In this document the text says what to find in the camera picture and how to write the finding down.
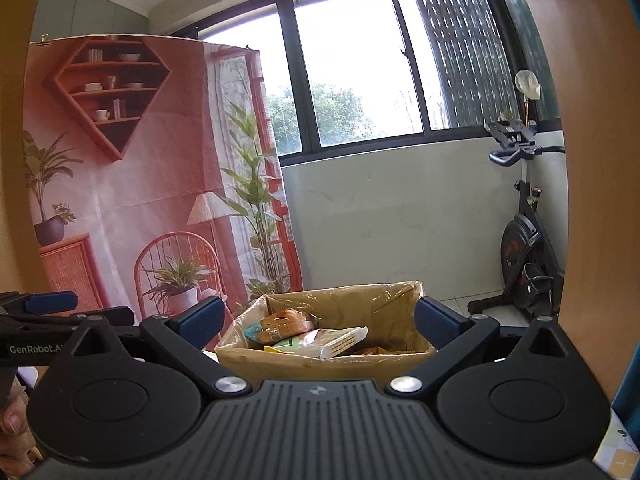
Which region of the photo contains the black exercise bike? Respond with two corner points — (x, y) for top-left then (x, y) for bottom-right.
(467, 119), (568, 316)

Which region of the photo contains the person's left hand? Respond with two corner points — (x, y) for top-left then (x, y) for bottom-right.
(0, 390), (43, 463)

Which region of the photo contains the green snack packet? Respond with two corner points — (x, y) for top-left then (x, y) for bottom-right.
(264, 335), (313, 356)

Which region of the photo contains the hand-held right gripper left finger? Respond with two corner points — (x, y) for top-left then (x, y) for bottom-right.
(62, 296), (251, 400)

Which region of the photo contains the printed backdrop cloth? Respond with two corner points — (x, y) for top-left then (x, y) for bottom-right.
(22, 34), (303, 311)

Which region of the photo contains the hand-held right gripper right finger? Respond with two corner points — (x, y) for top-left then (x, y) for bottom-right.
(387, 297), (583, 400)

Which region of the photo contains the dark framed window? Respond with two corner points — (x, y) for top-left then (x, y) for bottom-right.
(190, 0), (563, 166)

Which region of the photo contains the white object on pole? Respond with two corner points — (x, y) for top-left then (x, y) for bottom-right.
(515, 70), (543, 121)

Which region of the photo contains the white cracker packet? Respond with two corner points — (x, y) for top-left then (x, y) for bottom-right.
(295, 326), (369, 360)

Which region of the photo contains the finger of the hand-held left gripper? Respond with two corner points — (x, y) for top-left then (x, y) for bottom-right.
(0, 307), (136, 367)
(0, 290), (79, 317)

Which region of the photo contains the clear bread packet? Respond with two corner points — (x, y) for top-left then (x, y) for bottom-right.
(257, 310), (318, 346)

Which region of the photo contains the cardboard box with plastic liner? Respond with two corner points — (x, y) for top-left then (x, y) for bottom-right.
(215, 280), (436, 386)

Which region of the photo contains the teal brown snack packet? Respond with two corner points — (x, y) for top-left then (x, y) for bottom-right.
(243, 322), (271, 348)

